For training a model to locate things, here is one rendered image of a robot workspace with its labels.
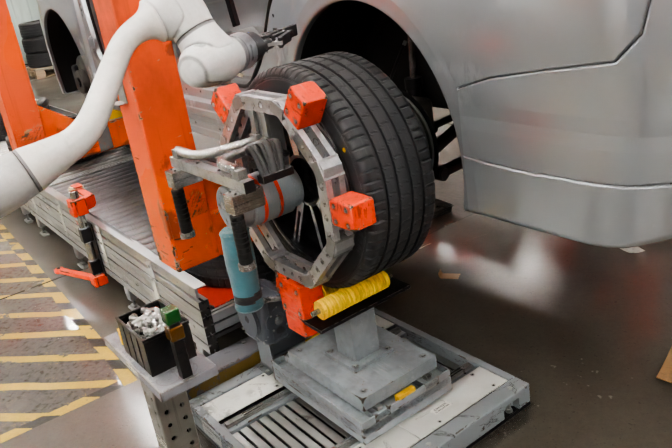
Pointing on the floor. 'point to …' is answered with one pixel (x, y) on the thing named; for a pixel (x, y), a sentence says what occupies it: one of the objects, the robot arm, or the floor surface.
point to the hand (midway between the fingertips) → (287, 32)
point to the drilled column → (172, 420)
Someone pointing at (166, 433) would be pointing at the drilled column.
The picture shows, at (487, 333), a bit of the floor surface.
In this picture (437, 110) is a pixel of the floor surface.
